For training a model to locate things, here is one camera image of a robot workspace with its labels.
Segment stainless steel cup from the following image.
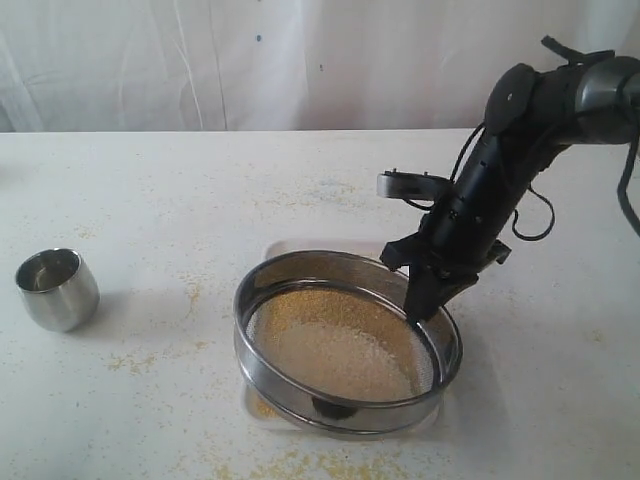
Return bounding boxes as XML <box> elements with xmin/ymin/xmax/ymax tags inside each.
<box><xmin>15</xmin><ymin>248</ymin><xmax>100</xmax><ymax>333</ymax></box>

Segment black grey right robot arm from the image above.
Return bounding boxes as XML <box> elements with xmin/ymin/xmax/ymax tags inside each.
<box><xmin>377</xmin><ymin>37</ymin><xmax>639</xmax><ymax>323</ymax></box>

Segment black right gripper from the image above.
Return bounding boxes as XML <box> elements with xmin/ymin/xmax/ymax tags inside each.
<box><xmin>379</xmin><ymin>134</ymin><xmax>550</xmax><ymax>320</ymax></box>

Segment yellow millet grains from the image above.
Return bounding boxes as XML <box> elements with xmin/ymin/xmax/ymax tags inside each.
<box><xmin>250</xmin><ymin>289</ymin><xmax>433</xmax><ymax>402</ymax></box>

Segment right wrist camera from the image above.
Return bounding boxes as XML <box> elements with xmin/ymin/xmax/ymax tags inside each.
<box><xmin>376</xmin><ymin>170</ymin><xmax>453</xmax><ymax>202</ymax></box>

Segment round steel mesh sieve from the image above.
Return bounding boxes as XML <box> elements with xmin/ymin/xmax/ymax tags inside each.
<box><xmin>233</xmin><ymin>250</ymin><xmax>463</xmax><ymax>438</ymax></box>

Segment white rectangular plastic tray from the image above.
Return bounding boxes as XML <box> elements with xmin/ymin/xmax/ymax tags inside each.
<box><xmin>233</xmin><ymin>239</ymin><xmax>462</xmax><ymax>438</ymax></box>

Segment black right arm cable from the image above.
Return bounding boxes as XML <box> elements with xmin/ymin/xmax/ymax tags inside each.
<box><xmin>617</xmin><ymin>89</ymin><xmax>640</xmax><ymax>226</ymax></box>

